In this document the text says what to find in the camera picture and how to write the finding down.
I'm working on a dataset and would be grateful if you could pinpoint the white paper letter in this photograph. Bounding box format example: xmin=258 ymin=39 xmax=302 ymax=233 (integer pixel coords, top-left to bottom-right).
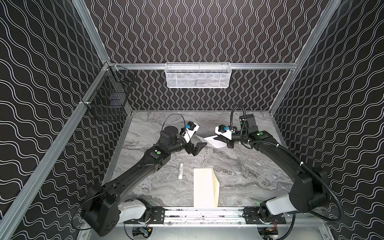
xmin=197 ymin=136 xmax=227 ymax=149

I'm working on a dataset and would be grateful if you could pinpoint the cream envelope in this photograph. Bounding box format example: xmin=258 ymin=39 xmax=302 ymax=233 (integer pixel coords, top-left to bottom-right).
xmin=193 ymin=169 xmax=220 ymax=209

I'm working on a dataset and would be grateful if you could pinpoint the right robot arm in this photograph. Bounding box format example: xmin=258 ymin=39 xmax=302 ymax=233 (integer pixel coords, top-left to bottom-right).
xmin=214 ymin=114 xmax=331 ymax=216

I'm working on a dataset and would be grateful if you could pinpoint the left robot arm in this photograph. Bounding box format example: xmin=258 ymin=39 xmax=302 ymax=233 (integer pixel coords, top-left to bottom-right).
xmin=81 ymin=122 xmax=207 ymax=237

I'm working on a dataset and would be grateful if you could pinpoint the white glue stick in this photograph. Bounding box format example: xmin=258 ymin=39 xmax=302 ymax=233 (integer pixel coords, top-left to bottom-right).
xmin=178 ymin=163 xmax=184 ymax=180

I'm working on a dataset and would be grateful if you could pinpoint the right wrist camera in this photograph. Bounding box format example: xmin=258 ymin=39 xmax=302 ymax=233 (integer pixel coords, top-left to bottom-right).
xmin=215 ymin=125 xmax=232 ymax=140

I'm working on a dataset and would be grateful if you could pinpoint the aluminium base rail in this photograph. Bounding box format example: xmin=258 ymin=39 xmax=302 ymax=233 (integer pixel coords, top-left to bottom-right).
xmin=83 ymin=205 xmax=326 ymax=227

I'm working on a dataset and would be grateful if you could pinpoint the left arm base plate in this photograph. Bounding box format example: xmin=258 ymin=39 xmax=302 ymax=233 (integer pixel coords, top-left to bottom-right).
xmin=138 ymin=207 xmax=166 ymax=225

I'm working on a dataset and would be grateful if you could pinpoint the white wire mesh basket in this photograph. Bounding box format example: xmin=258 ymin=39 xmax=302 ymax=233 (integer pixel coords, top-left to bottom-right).
xmin=165 ymin=62 xmax=232 ymax=89

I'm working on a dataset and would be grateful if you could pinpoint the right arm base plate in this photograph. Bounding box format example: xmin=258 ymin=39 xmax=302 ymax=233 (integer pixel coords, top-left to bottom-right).
xmin=242 ymin=207 xmax=287 ymax=225

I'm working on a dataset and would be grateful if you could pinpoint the black wire basket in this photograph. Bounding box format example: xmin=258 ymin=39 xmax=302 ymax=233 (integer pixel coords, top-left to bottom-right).
xmin=85 ymin=66 xmax=138 ymax=123

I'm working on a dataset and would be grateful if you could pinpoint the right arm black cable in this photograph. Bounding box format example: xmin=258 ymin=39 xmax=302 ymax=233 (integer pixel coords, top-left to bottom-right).
xmin=229 ymin=104 xmax=345 ymax=224

